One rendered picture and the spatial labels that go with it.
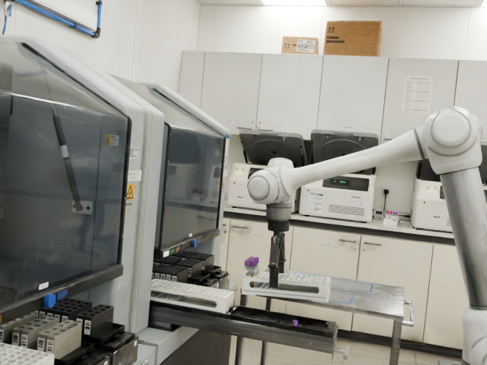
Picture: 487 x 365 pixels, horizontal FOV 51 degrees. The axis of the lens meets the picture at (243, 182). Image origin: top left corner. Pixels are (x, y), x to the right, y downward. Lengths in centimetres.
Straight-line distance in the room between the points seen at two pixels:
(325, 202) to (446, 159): 253
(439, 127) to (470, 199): 21
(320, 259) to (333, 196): 49
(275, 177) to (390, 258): 248
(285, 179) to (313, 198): 238
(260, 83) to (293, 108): 35
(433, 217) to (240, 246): 147
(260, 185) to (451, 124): 55
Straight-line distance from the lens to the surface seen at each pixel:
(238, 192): 405
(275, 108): 429
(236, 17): 489
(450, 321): 406
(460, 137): 141
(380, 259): 394
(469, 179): 147
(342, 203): 391
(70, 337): 133
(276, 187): 153
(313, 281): 175
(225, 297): 168
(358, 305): 194
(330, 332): 162
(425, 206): 391
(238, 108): 436
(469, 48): 466
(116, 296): 151
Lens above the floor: 132
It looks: 3 degrees down
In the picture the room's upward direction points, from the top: 5 degrees clockwise
